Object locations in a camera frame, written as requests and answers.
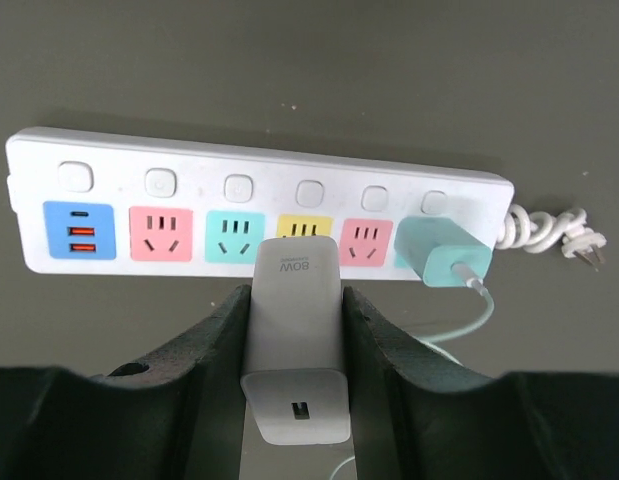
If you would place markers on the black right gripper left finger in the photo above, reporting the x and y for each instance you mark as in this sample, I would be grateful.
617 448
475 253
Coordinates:
175 413

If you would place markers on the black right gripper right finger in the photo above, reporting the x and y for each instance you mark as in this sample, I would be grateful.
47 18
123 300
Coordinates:
417 415

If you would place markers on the white square charger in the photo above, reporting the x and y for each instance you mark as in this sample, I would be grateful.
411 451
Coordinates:
293 374

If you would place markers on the teal USB charger plug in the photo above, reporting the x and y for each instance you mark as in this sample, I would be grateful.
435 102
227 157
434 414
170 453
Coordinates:
440 252

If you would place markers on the white power strip coloured sockets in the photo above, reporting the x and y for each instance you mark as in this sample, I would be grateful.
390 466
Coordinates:
105 204

